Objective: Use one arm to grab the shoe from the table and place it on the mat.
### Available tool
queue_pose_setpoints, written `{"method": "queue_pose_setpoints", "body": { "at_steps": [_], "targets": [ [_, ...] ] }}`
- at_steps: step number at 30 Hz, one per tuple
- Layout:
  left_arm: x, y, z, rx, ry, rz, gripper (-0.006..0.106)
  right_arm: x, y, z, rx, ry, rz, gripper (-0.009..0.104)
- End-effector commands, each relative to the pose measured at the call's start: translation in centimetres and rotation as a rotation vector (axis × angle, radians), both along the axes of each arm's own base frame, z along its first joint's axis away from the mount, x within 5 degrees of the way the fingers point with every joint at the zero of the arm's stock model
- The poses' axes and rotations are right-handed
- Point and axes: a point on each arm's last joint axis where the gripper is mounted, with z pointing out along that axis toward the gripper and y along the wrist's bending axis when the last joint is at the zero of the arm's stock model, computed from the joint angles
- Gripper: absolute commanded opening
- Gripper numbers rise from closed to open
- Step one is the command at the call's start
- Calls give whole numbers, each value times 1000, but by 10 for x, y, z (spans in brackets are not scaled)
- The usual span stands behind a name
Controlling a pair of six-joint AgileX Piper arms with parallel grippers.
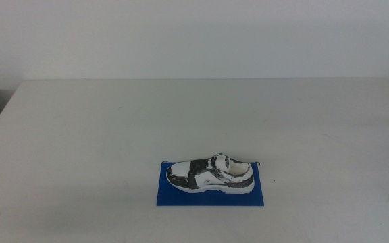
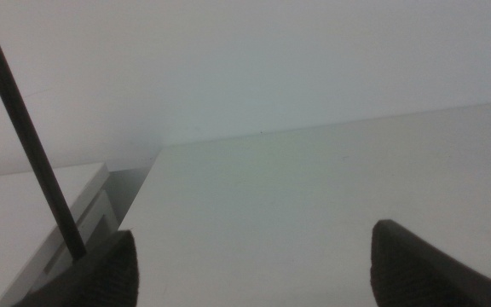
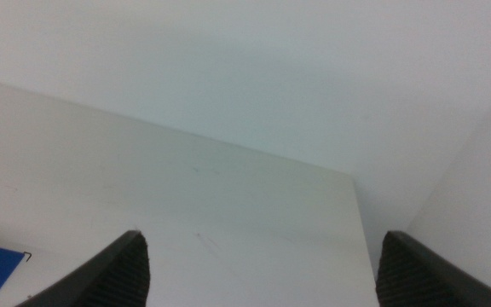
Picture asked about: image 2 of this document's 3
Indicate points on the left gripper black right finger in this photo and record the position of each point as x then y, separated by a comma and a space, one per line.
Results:
416, 273

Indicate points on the white side cabinet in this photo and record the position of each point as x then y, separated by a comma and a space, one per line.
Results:
11, 221

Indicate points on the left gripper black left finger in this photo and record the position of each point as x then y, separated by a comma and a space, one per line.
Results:
100, 277

